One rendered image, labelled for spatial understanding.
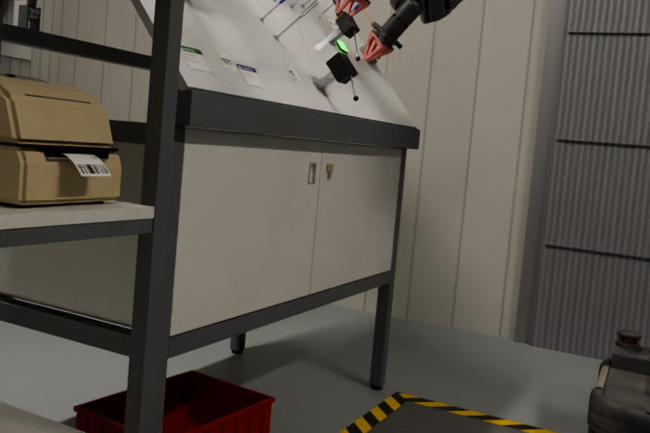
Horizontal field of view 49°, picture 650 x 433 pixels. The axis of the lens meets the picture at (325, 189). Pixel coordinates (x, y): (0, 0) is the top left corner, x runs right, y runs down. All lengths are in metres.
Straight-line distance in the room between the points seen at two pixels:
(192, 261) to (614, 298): 2.16
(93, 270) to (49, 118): 0.41
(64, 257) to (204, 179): 0.32
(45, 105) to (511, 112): 2.45
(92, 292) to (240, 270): 0.31
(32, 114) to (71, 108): 0.08
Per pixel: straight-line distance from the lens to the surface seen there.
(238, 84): 1.46
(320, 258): 1.87
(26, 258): 1.60
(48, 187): 1.11
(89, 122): 1.20
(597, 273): 3.21
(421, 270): 3.41
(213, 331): 1.51
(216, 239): 1.46
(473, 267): 3.34
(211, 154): 1.42
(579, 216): 3.19
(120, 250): 1.41
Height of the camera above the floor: 0.79
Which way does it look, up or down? 4 degrees down
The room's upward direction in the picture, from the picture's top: 5 degrees clockwise
